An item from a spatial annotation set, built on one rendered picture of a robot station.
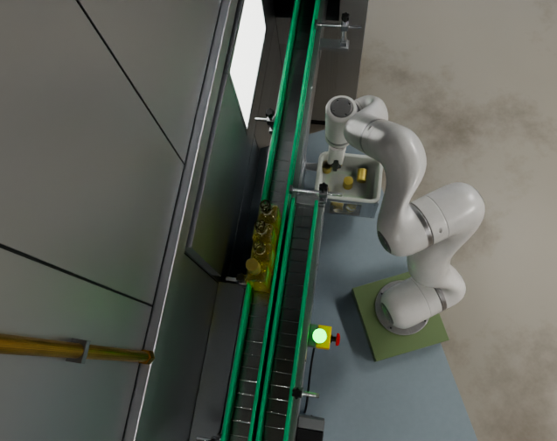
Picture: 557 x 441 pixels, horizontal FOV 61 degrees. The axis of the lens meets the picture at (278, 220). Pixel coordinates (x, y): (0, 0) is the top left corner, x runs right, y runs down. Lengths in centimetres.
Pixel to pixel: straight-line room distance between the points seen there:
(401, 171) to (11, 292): 70
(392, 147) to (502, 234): 187
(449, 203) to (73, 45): 72
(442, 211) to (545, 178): 203
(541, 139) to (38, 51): 279
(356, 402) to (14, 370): 131
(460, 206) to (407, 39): 234
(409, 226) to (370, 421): 96
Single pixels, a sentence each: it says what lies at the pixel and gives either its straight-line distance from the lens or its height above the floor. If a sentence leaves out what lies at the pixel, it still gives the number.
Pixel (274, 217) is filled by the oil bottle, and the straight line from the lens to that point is 133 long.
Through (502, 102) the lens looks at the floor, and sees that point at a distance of 314.
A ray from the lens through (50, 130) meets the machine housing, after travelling 64.
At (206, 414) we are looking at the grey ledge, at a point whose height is 105.
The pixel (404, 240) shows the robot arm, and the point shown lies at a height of 160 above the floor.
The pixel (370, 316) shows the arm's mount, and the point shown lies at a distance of 171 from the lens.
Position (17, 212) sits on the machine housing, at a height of 205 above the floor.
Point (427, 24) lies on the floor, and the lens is 336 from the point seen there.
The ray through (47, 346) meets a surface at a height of 195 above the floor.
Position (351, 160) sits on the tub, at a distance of 170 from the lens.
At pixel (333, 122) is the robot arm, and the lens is 128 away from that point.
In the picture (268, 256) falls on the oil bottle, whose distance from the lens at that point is 131.
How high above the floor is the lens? 252
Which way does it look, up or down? 71 degrees down
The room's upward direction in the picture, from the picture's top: 16 degrees counter-clockwise
